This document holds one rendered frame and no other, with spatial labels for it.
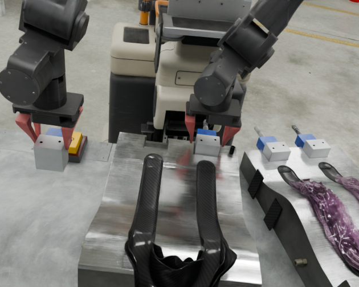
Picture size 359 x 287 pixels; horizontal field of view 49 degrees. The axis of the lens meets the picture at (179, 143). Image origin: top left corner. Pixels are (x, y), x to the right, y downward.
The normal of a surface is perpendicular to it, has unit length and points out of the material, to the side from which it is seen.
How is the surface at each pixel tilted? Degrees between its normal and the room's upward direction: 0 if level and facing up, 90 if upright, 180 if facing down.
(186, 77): 98
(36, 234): 0
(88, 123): 0
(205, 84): 90
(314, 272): 90
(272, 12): 75
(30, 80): 91
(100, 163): 0
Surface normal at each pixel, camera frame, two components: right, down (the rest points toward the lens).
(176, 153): 0.13, -0.79
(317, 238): 0.19, -0.58
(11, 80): -0.12, 0.61
